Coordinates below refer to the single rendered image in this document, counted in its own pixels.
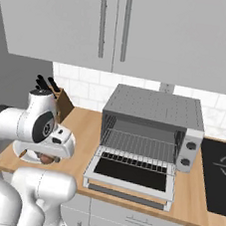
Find grey drawer handle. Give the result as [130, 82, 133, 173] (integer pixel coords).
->
[123, 214, 155, 226]

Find black knife handle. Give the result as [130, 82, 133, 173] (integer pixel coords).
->
[46, 76, 62, 94]
[34, 79, 47, 92]
[35, 74, 50, 87]

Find white round plate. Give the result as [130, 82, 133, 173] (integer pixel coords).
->
[10, 139, 64, 167]

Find grey toaster oven door handle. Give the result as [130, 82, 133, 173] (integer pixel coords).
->
[86, 182, 168, 212]

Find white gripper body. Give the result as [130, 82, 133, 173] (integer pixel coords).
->
[29, 128, 78, 160]

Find black hob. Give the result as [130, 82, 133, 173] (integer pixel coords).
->
[192, 137, 226, 219]

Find toaster oven glass door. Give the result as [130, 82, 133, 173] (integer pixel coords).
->
[79, 144, 180, 213]

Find wire toaster oven rack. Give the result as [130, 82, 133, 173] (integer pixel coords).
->
[99, 126, 178, 164]

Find grey wall socket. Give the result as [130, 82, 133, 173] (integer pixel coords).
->
[158, 82, 176, 96]

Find grey wall cupboard door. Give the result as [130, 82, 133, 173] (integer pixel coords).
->
[108, 0, 226, 97]
[0, 0, 121, 74]

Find grey toaster oven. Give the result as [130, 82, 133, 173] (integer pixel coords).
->
[79, 80, 210, 216]

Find wooden knife block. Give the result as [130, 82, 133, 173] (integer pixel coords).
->
[47, 87, 78, 126]

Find grey long cupboard handle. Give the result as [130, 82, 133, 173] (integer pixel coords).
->
[118, 0, 133, 63]
[93, 0, 112, 60]

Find grey toaster oven knob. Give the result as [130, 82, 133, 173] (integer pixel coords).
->
[179, 156, 193, 168]
[185, 140, 198, 151]

